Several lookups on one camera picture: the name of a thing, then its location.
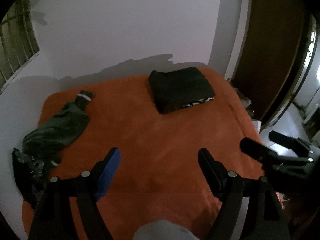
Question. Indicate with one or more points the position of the person's grey shirt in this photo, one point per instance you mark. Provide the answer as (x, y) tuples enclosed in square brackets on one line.
[(165, 231)]

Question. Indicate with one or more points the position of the folded black printed garment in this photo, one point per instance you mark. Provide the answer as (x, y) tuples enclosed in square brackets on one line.
[(200, 103)]

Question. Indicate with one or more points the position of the orange blanket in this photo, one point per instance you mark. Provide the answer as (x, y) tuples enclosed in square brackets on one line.
[(150, 142)]

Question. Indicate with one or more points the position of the wooden door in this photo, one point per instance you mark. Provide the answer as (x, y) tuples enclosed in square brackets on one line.
[(270, 55)]

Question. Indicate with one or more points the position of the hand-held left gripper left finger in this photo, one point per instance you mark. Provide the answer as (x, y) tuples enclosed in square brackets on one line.
[(110, 172)]

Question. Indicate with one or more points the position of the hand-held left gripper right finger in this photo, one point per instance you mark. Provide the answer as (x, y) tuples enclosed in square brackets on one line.
[(211, 175)]

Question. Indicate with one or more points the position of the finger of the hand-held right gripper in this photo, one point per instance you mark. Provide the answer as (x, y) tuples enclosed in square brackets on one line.
[(287, 140), (252, 146)]

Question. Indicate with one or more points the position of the grey-green jacket with striped cuff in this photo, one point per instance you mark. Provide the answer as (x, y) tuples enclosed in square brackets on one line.
[(60, 125)]

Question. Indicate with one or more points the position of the dark green garment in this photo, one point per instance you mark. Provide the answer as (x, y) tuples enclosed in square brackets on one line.
[(177, 87)]

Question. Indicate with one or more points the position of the barred window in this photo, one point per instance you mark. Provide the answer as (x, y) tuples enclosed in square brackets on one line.
[(17, 50)]

